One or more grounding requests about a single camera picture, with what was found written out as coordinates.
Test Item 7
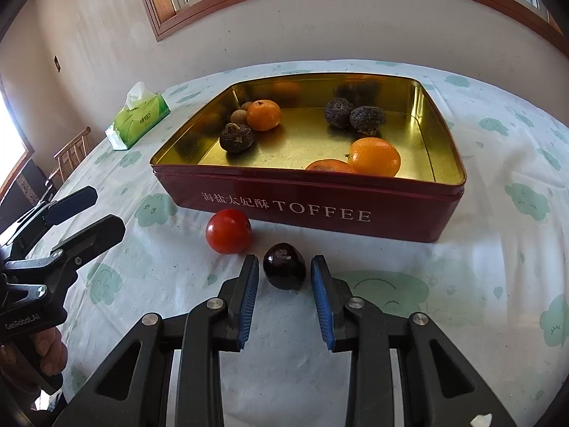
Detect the red cherry tomato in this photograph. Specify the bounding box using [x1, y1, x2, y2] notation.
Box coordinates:
[206, 208, 253, 254]

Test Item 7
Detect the dark purple plum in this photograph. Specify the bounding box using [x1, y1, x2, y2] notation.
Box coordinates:
[263, 243, 307, 290]

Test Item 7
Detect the dark wrinkled passion fruit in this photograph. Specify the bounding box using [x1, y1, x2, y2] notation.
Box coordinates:
[349, 106, 386, 138]

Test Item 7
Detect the large orange mandarin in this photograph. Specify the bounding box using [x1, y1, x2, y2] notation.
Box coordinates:
[306, 159, 356, 174]

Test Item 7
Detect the person's left hand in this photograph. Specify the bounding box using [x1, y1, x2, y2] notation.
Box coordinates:
[1, 328, 68, 392]

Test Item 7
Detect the wooden chair left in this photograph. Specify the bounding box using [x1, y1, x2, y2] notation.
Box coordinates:
[45, 126, 92, 187]

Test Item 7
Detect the cloud print tablecloth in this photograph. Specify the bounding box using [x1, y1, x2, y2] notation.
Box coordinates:
[33, 61, 568, 426]

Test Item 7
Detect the green tissue pack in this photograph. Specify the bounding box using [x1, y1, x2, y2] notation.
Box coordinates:
[105, 81, 171, 151]

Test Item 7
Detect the dark passion fruit front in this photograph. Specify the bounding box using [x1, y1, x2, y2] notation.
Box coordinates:
[219, 122, 255, 154]

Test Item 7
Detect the small mandarin in tin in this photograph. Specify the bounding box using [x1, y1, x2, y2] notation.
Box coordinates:
[246, 99, 283, 132]

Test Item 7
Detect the bright orange in tin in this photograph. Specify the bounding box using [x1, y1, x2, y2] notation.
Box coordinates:
[348, 137, 401, 178]

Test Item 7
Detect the red gold toffee tin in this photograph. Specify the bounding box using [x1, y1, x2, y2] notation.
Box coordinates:
[150, 72, 467, 242]

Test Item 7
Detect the dark passion fruit back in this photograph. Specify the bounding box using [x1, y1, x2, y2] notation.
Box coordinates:
[324, 97, 354, 129]

